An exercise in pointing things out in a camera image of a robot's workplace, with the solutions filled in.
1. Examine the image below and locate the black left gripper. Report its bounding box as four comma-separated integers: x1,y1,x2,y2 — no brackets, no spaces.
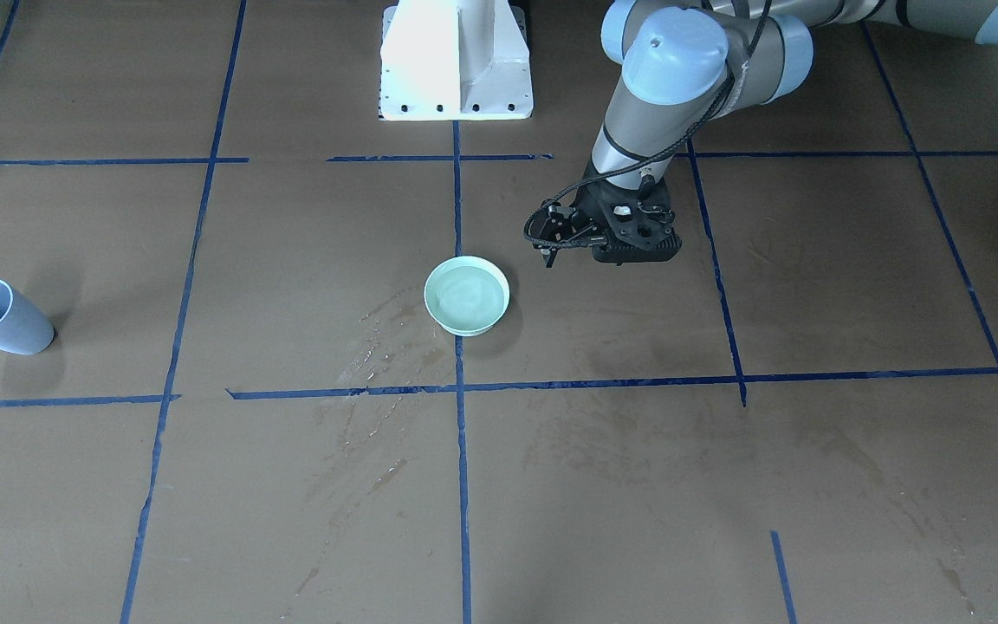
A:
523,180,673,268

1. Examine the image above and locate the light green bowl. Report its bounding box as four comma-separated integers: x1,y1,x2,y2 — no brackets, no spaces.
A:
424,256,511,337

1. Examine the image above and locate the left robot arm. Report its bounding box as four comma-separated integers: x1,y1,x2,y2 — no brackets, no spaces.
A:
523,1,998,266

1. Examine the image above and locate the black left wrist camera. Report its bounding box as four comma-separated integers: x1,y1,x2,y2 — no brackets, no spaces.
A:
593,202,683,265

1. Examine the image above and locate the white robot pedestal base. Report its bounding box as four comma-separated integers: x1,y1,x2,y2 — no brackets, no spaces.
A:
378,1,535,122

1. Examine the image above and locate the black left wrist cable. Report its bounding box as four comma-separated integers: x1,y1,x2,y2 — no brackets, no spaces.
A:
523,0,773,248

